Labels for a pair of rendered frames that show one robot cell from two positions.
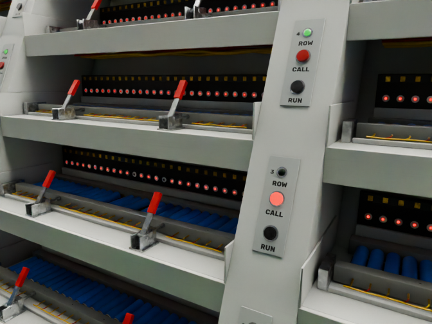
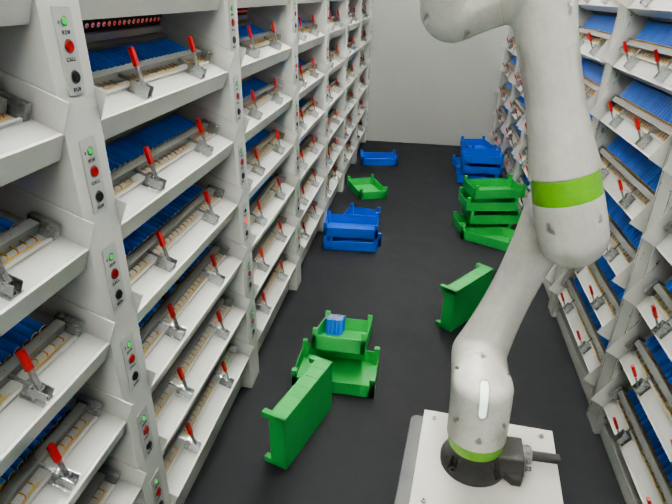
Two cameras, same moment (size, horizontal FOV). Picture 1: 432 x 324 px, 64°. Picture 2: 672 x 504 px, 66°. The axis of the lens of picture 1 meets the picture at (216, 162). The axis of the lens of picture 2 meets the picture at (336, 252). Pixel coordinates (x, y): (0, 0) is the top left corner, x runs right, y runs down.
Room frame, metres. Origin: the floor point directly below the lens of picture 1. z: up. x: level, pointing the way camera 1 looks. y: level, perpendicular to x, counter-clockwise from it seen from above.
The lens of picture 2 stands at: (0.67, 1.43, 1.29)
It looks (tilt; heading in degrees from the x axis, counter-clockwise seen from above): 27 degrees down; 250
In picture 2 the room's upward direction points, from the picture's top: 1 degrees clockwise
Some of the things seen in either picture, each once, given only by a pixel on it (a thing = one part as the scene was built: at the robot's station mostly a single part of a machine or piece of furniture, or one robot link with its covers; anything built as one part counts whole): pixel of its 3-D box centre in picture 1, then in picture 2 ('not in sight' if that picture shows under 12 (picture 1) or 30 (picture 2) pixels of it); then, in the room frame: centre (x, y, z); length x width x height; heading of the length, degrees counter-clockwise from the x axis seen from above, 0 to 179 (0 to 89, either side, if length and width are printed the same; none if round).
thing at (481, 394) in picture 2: not in sight; (479, 404); (0.07, 0.71, 0.48); 0.16 x 0.13 x 0.19; 58
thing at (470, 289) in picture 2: not in sight; (464, 296); (-0.54, -0.22, 0.10); 0.30 x 0.08 x 0.20; 25
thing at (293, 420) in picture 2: not in sight; (299, 409); (0.35, 0.21, 0.10); 0.30 x 0.08 x 0.20; 44
